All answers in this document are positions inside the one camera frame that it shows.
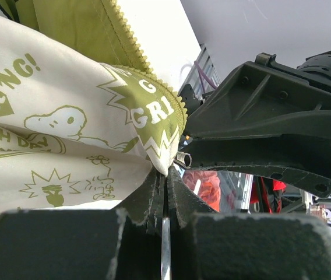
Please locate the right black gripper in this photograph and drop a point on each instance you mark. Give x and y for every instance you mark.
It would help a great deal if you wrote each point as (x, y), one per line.
(266, 99)

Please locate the cream green printed jacket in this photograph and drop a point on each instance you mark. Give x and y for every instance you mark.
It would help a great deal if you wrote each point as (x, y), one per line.
(88, 98)

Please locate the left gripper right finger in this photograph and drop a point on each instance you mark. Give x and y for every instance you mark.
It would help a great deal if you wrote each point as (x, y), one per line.
(210, 245)

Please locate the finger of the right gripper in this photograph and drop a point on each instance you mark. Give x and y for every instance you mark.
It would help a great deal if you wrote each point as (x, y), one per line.
(300, 161)

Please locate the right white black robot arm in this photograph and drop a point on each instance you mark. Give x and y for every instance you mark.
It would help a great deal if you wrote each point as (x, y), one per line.
(268, 120)

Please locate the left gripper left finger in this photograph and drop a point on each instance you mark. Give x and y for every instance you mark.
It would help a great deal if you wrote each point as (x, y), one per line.
(120, 243)

